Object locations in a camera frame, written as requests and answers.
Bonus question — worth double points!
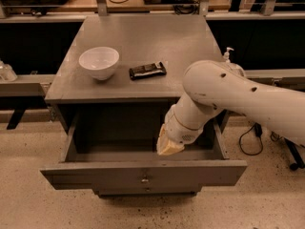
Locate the clear bottle at left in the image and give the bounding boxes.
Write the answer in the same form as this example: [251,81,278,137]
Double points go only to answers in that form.
[0,60,17,82]

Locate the grey drawer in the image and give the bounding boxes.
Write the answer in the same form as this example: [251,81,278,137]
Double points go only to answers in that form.
[93,185,202,197]
[41,114,247,190]

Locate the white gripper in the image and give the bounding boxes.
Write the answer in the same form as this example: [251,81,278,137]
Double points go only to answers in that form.
[156,104,205,156]

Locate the white ceramic bowl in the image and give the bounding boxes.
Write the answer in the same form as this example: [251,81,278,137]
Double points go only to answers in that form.
[78,47,119,80]

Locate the white pump dispenser bottle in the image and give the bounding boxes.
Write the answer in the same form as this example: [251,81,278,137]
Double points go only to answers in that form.
[223,47,234,63]

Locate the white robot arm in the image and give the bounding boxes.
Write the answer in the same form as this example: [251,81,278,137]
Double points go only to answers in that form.
[156,60,305,156]

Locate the black wheeled stand leg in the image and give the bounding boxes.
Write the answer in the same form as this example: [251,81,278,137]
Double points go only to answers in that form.
[285,139,305,171]

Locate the grey top drawer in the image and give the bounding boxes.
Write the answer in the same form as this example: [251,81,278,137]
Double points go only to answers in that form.
[41,114,247,190]

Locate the black floor cable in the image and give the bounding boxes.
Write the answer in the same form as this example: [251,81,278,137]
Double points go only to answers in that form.
[238,121,264,156]

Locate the grey drawer cabinet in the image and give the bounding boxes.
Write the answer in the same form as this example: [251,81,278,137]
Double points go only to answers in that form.
[44,13,242,198]

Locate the grey bottom drawer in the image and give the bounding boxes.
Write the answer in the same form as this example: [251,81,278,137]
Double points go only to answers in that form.
[93,185,202,197]

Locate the black bracket at left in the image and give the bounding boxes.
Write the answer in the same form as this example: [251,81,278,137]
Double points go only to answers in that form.
[7,109,25,130]

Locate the black snack bar wrapper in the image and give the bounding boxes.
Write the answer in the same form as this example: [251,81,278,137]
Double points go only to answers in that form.
[129,62,167,80]

